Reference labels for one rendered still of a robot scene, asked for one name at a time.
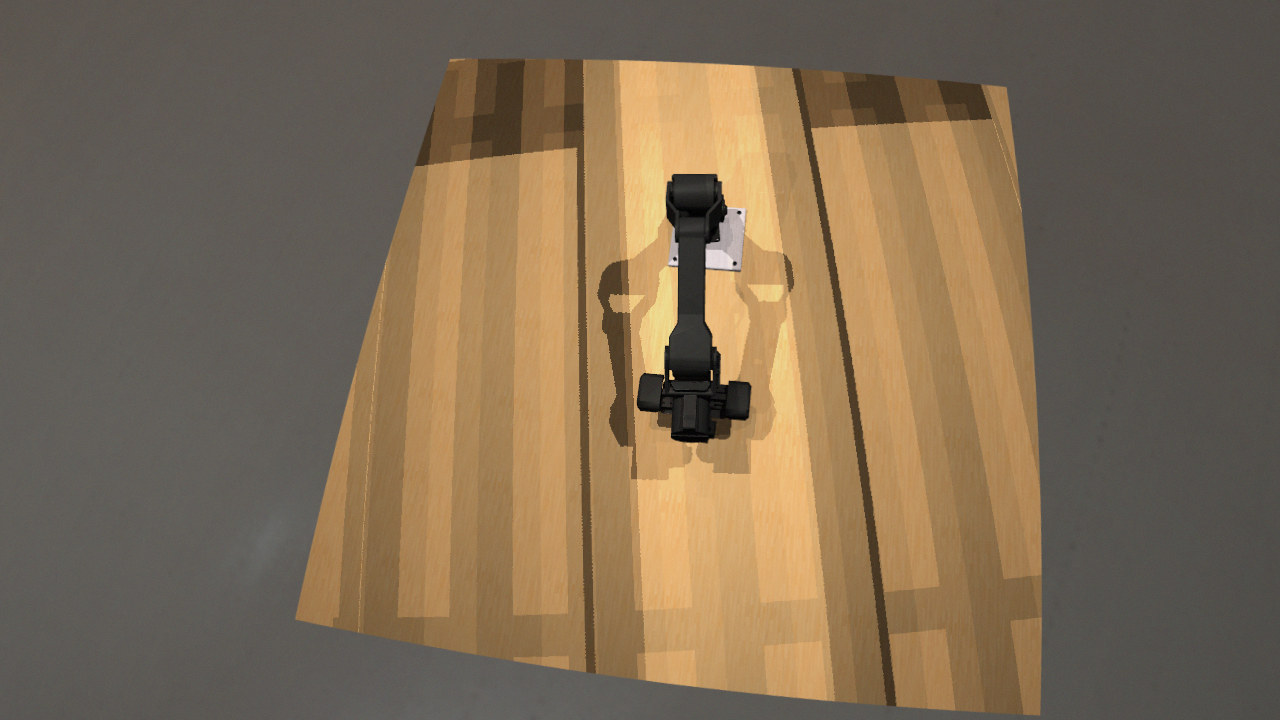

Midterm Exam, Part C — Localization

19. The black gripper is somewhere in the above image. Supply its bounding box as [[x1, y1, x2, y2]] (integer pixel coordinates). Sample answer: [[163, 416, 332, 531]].
[[637, 373, 751, 421]]

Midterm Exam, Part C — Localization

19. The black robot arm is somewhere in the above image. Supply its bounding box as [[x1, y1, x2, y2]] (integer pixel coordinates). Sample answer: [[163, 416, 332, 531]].
[[664, 174, 728, 445]]

